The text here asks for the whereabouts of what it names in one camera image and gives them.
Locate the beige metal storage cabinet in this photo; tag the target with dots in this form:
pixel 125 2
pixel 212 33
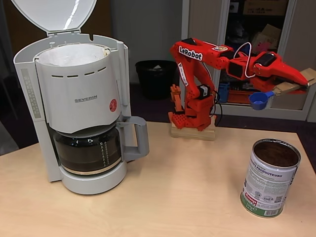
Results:
pixel 205 24

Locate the white drip coffee maker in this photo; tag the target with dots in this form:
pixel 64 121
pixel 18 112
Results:
pixel 81 81

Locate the small blue storage bin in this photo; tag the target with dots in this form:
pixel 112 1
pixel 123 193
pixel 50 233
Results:
pixel 224 93

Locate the large blue storage bin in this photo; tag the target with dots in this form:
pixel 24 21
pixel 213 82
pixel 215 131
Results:
pixel 242 49

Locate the cardboard box pink mark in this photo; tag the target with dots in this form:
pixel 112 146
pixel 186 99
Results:
pixel 269 30

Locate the black bag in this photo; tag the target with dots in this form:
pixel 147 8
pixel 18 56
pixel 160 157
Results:
pixel 237 32

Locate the white green coffee can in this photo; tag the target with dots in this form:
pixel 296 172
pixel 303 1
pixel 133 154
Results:
pixel 265 187

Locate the orange printed clamp part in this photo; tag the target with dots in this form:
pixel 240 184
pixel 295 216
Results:
pixel 176 98

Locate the dark brown ground coffee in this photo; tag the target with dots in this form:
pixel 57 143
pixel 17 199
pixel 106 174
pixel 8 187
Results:
pixel 274 154

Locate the black trash bin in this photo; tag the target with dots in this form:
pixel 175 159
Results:
pixel 153 81

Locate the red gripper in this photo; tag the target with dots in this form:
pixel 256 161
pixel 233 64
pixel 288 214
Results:
pixel 276 66

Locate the white paper coffee filter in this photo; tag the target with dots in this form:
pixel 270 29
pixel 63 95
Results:
pixel 74 55

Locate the wooden base block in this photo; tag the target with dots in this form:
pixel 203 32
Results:
pixel 192 135

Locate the grey socket box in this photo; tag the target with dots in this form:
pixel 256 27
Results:
pixel 234 7

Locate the brown cardboard box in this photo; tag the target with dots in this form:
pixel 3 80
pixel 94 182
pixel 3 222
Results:
pixel 264 7

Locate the orange plastic crate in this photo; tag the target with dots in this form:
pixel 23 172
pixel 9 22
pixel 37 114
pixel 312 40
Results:
pixel 238 96

